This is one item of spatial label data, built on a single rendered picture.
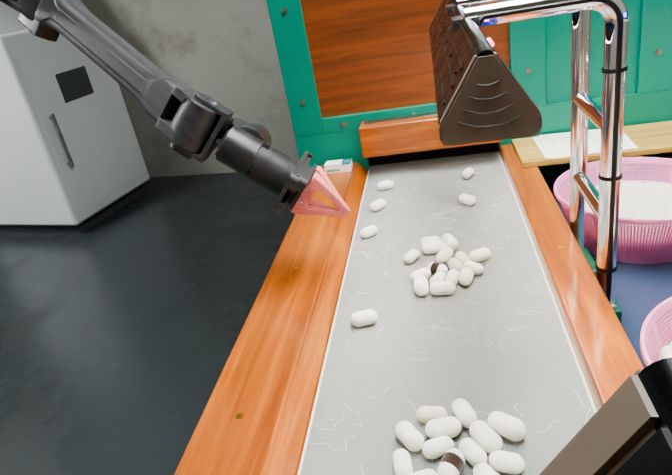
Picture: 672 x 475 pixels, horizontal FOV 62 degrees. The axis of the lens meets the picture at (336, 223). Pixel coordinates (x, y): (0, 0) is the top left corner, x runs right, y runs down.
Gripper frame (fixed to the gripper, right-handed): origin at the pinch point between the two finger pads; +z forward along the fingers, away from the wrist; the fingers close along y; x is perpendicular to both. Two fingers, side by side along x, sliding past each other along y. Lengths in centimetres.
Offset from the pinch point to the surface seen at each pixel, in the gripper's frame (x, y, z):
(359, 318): 7.0, -11.6, 8.6
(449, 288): -0.6, -5.2, 18.0
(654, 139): -28, 40, 48
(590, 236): -12.3, 13.9, 38.2
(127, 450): 121, 34, -11
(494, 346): -2.5, -16.4, 22.8
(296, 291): 12.8, -5.2, 0.2
